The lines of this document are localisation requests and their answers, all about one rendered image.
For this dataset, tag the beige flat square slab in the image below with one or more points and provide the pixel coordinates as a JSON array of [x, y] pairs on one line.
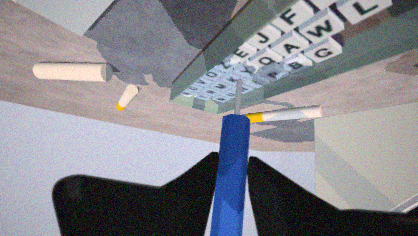
[[75, 15]]

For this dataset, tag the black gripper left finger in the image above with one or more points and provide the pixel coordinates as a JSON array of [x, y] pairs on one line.
[[99, 206]]

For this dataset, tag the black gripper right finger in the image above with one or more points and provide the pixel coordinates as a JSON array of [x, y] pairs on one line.
[[283, 208]]

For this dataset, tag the blue stylus with grey tip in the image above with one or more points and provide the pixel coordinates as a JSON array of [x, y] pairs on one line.
[[228, 207]]

